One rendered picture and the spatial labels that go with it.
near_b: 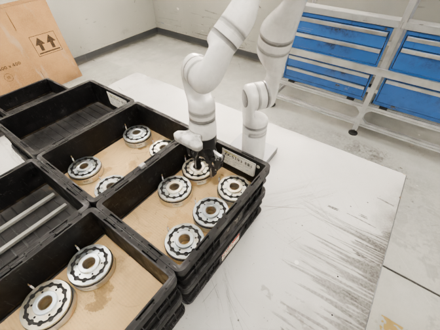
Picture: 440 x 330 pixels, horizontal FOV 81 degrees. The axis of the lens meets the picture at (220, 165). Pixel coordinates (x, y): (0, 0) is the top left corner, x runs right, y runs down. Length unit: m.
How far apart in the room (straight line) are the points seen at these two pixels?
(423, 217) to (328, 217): 1.29
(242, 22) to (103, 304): 0.68
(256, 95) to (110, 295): 0.68
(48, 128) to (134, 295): 0.81
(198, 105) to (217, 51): 0.13
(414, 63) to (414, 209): 1.02
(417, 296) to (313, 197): 1.00
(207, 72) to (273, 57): 0.23
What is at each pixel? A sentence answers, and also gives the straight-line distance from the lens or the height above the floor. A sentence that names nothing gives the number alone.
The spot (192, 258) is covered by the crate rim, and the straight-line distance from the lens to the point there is 0.59.
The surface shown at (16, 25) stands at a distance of 3.55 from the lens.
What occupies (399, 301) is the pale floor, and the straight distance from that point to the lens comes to 1.80.
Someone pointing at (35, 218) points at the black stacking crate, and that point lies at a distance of 0.93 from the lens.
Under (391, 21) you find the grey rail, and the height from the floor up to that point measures 0.92.
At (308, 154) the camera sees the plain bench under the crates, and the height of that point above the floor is 0.70.
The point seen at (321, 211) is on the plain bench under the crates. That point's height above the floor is 0.70.
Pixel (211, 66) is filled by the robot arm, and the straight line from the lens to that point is 0.59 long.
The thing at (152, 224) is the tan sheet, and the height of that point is 0.83.
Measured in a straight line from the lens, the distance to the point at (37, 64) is 3.58.
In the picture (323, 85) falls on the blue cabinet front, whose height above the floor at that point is 0.36.
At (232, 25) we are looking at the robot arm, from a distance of 0.60.
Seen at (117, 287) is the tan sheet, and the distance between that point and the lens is 0.71.
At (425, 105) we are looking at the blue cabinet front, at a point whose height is 0.42.
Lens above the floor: 1.46
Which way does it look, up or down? 45 degrees down
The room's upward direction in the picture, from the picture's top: straight up
